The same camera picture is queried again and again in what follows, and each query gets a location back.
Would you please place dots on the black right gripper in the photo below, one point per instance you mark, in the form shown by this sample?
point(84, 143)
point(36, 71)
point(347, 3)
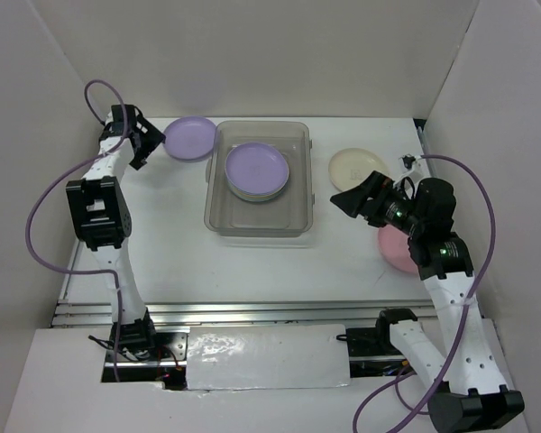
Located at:
point(380, 187)

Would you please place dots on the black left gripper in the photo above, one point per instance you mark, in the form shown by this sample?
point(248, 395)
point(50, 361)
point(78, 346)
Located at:
point(153, 138)

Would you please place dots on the cream plastic plate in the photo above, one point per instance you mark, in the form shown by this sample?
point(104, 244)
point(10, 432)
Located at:
point(349, 167)

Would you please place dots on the purple plate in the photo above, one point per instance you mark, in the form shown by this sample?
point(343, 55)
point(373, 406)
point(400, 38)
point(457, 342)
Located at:
point(257, 169)
point(190, 138)

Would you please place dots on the blue plastic plate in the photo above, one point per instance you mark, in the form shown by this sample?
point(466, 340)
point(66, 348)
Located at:
point(257, 198)

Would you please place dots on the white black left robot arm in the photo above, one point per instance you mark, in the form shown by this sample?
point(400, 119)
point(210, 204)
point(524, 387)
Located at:
point(103, 222)

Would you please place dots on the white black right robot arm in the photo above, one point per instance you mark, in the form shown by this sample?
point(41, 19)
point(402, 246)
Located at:
point(466, 392)

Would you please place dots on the clear plastic bin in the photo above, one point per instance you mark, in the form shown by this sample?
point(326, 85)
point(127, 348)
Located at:
point(290, 213)

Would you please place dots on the pink plastic plate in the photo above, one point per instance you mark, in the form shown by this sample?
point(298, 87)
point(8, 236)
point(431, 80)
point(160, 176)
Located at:
point(393, 246)

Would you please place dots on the white glossy cover panel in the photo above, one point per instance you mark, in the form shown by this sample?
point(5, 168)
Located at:
point(267, 358)

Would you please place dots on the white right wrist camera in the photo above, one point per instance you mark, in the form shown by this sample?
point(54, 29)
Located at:
point(413, 167)

